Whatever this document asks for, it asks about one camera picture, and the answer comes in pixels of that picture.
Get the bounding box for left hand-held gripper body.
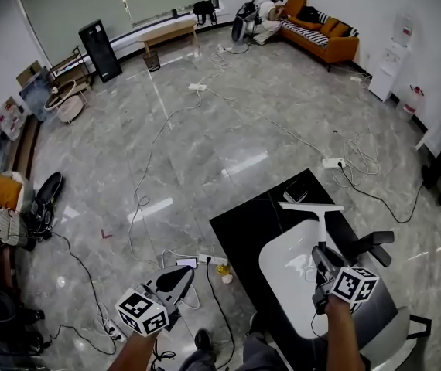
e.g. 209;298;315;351
114;283;183;339

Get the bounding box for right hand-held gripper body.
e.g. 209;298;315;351
311;266;381;317

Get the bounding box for white squeegee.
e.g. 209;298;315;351
278;202;346;253

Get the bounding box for person's left forearm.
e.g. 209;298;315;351
106;329;160;371

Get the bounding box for person's right forearm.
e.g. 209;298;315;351
323;294;369;371

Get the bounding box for white sink basin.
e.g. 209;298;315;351
258;217;385;340

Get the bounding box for black faucet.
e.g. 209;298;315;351
350;230;395;269

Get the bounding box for person's left shoe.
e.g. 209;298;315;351
193;328;214;354

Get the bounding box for person's shoe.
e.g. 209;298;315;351
248;312;268;335
193;328;214;354

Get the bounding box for grey office chair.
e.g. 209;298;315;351
355;303;433;371

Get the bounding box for black and white dispenser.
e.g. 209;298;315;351
282;179;310;205

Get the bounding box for black table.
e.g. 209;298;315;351
209;168;402;371

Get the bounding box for person's right shoe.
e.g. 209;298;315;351
248;312;268;335

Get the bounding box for person's grey trousers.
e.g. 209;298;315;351
179;330;285;371

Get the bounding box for black oval shell case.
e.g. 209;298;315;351
25;171;65;243

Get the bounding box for woven basket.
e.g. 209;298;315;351
0;206;32;247

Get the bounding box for clear water jug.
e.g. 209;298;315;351
396;84;426;122

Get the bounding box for orange cushion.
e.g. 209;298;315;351
320;16;340;35
284;0;309;18
330;21;351;39
0;173;25;212

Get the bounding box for brown wooden platform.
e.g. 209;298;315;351
9;114;43;182

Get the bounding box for cream round drum table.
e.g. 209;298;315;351
56;94;89;125

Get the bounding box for white water dispenser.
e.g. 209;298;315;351
367;12;415;103

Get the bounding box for round wooden rim table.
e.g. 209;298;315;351
43;80;78;111

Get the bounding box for orange sofa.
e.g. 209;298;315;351
276;0;361;73

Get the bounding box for white bag with red label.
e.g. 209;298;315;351
0;96;29;143

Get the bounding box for grey marble panel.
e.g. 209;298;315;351
19;66;57;123

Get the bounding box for striped sofa mat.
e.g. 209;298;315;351
279;17;330;49

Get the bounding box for metal shelf rack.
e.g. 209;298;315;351
47;45;94;94

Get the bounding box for black tower appliance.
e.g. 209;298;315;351
77;18;124;84

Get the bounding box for cardboard box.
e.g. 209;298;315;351
15;60;43;89

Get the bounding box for wooden bench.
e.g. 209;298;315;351
136;17;200;53

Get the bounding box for black bag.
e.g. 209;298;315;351
296;5;321;25

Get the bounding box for black backpack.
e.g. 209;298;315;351
192;0;218;27

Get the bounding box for black cable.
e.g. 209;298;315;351
339;164;426;224
204;256;237;370
42;230;128;357

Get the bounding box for coiled white cable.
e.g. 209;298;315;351
332;131;382;189

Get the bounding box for wire waste basket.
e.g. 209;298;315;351
142;49;162;73

